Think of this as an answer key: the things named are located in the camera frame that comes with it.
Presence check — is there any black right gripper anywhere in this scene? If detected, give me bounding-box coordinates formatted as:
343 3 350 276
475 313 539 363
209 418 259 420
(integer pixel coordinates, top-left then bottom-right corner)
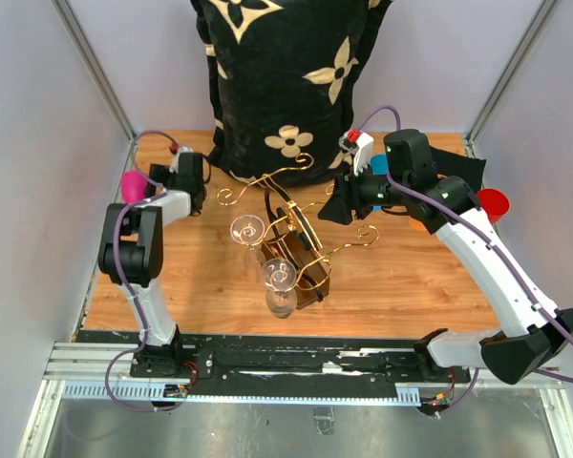
318 158 410 225

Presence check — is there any pink wine glass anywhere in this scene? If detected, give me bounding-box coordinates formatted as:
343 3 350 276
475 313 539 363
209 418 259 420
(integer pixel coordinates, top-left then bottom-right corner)
120 170 147 204

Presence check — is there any blue wine glass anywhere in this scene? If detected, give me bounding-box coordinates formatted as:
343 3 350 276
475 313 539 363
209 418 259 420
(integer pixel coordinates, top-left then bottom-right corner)
371 154 390 212

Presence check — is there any orange wine glass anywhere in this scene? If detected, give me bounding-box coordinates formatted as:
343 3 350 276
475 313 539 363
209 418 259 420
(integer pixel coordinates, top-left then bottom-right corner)
409 218 427 233

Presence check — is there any red wine glass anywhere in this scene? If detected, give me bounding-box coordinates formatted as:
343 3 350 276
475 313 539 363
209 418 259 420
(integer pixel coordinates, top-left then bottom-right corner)
477 188 510 224

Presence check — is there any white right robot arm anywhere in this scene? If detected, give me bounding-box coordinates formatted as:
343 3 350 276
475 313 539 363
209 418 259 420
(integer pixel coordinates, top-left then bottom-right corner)
318 129 573 385

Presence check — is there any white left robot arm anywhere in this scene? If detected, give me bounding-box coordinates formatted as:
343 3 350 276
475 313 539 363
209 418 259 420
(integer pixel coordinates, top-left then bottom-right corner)
97 147 209 378

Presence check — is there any clear wine glass far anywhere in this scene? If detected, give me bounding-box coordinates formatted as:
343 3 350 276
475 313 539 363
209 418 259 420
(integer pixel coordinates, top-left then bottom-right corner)
229 214 265 270

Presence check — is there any clear wine glass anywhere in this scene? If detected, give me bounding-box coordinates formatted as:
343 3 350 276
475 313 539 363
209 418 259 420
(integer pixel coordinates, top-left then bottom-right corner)
229 214 265 270
261 258 297 319

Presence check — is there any clear wine glass near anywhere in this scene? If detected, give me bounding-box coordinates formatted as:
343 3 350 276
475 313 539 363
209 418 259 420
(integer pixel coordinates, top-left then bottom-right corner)
261 258 297 319

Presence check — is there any black floral pillow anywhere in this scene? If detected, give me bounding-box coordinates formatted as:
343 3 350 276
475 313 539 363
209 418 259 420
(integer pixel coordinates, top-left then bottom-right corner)
192 0 391 188

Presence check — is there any black folded cloth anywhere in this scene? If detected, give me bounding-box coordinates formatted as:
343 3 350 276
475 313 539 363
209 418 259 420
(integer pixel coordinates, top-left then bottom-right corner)
431 146 486 193

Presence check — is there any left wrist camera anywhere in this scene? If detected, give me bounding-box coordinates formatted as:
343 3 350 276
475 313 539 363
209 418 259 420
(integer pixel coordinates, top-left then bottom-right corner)
169 143 194 156

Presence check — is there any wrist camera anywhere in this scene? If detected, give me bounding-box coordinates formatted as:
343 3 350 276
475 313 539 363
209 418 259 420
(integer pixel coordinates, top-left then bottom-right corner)
338 129 374 176
169 143 194 156

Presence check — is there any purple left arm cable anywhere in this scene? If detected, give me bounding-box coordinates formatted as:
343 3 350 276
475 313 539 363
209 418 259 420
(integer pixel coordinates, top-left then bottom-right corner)
103 131 192 412

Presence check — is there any gold wire wine glass rack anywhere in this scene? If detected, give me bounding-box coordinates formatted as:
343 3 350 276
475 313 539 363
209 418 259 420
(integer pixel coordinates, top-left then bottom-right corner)
217 153 379 311

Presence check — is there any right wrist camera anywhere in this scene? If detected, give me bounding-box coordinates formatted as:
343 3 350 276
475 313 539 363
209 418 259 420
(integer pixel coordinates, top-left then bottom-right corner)
338 129 374 176

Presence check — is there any black mounting rail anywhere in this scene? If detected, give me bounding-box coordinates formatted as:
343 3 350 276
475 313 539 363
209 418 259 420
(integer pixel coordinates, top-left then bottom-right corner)
123 331 473 401

